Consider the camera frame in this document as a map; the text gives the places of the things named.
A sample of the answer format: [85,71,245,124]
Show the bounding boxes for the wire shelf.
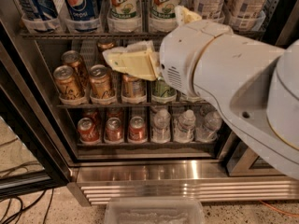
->
[21,31,166,40]
[57,101,208,109]

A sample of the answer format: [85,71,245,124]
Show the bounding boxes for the front left gold can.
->
[53,65,83,100]

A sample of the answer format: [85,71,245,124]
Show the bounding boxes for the left white blue can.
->
[189,0,229,21]

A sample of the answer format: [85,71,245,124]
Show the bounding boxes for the white blue can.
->
[230,0,266,19]
[189,0,229,21]

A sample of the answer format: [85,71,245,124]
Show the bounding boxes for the front middle red can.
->
[106,118,122,142]

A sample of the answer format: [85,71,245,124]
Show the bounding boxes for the red can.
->
[78,118,99,142]
[106,118,122,142]
[129,116,146,141]

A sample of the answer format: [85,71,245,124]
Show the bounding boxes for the black floor cables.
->
[0,137,55,224]

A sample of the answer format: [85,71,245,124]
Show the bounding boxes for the stainless steel display fridge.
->
[0,0,299,206]

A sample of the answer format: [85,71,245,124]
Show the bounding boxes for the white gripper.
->
[103,6,233,96]

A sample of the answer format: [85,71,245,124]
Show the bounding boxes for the open glass fridge door left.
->
[0,49,68,199]

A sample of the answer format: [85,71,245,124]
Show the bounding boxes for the back left gold can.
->
[61,50,89,89]

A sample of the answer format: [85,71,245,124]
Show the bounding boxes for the middle wire shelf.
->
[57,101,208,109]

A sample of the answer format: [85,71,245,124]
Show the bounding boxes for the clear water bottle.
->
[195,111,222,143]
[174,109,196,143]
[152,108,171,144]

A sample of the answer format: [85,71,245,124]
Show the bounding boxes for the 7up can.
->
[150,0,181,20]
[109,0,137,20]

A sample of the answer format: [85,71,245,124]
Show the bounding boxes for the top wire shelf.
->
[21,31,166,40]

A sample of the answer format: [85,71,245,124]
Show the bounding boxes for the blue pepsi can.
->
[19,0,58,21]
[65,0,99,21]

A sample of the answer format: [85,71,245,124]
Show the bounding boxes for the front left red can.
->
[78,118,99,142]

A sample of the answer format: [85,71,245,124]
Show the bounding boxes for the right blue Pepsi can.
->
[65,0,99,21]

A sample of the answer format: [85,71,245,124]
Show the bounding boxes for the gold can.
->
[89,64,115,99]
[61,50,89,89]
[122,75,145,98]
[53,65,83,100]
[97,39,116,64]

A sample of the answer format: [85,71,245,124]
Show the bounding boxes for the middle clear water bottle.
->
[174,109,196,143]

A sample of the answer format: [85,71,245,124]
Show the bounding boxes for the glass fridge door right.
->
[226,141,281,176]

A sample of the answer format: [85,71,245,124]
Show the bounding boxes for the clear plastic bin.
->
[104,197,206,224]

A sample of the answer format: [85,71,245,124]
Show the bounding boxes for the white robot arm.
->
[104,6,299,179]

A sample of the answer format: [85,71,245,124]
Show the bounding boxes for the front left green can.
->
[152,79,176,98]

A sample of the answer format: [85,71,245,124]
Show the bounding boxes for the orange floor cable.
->
[258,199,299,218]

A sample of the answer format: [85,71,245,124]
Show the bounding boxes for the right white blue can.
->
[230,0,266,19]

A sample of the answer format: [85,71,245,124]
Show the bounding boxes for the front right red can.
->
[129,116,146,141]

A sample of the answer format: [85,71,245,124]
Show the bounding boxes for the left clear water bottle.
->
[152,108,171,144]

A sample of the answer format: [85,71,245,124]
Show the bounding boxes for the back middle gold can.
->
[97,39,116,64]

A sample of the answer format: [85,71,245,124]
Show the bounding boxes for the right clear water bottle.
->
[195,111,222,143]

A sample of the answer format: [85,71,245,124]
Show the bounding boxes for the left blue Pepsi can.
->
[19,0,58,21]

